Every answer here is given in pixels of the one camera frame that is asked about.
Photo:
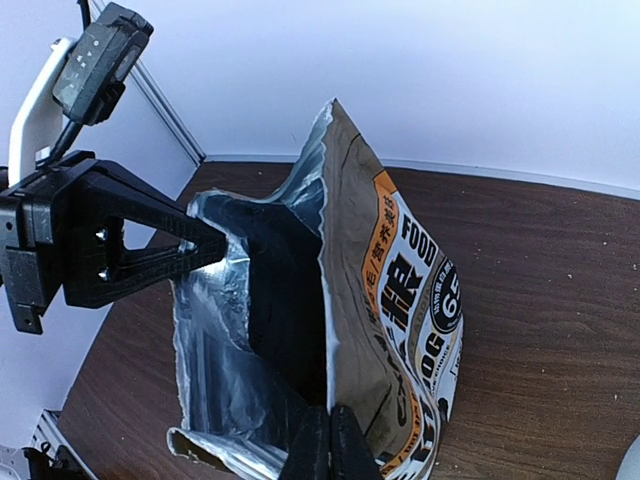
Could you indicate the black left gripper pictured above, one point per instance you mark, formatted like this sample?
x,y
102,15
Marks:
x,y
96,272

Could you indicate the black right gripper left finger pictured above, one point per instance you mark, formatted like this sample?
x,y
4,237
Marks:
x,y
308,457

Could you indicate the left aluminium corner post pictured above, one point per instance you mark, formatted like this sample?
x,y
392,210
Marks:
x,y
167,113

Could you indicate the brown dog food bag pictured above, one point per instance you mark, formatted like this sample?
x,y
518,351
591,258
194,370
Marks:
x,y
330,293

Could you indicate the white double pet bowl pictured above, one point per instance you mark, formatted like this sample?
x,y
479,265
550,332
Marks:
x,y
629,468

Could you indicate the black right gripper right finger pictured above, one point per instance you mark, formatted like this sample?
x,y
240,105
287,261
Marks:
x,y
351,458

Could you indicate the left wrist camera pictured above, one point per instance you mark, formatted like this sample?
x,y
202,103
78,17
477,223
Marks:
x,y
79,85

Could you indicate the aluminium front rail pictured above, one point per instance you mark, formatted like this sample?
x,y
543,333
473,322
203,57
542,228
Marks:
x,y
48,456

